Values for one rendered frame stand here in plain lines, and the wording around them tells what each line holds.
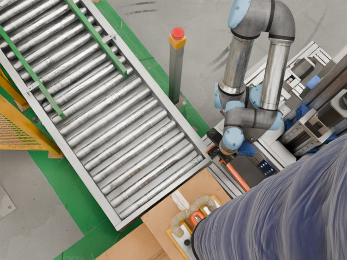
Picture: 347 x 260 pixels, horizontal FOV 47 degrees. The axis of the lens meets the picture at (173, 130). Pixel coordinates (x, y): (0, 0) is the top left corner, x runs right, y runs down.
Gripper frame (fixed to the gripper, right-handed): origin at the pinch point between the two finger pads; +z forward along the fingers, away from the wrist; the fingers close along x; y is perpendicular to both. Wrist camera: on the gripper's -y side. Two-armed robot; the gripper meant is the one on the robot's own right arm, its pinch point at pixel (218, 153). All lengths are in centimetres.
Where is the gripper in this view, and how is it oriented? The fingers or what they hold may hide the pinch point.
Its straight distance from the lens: 184.1
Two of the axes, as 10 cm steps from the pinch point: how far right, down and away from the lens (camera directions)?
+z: -0.2, 2.8, 9.6
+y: 6.1, 7.6, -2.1
